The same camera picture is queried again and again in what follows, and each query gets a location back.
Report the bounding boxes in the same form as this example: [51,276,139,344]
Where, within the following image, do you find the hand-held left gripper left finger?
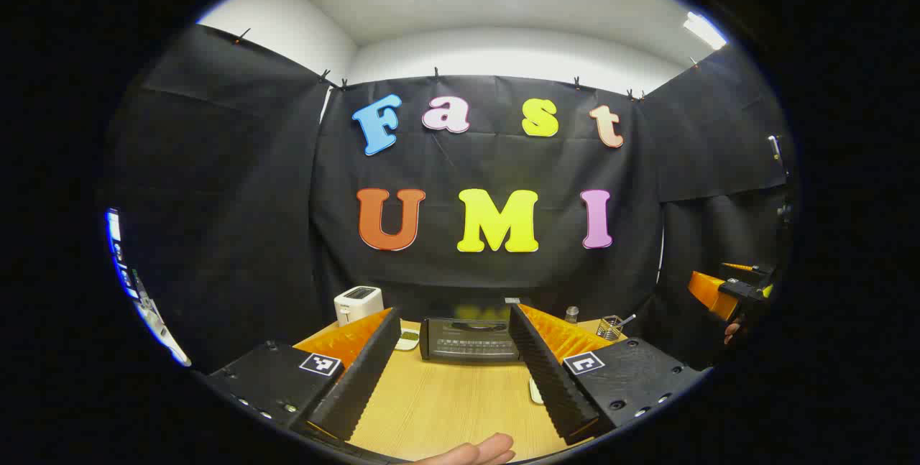
[205,307,402,444]

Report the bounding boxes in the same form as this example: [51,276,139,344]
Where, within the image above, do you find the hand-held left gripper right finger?
[507,301,709,446]

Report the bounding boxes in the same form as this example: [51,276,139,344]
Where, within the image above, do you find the black electric oven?
[419,316,520,364]

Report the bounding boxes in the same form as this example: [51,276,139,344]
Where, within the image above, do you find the white toaster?
[333,285,384,327]

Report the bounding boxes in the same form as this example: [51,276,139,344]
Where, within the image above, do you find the black backdrop cloth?
[108,23,791,372]

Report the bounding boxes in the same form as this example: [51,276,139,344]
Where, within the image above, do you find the small ceiling light panel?
[683,12,727,50]

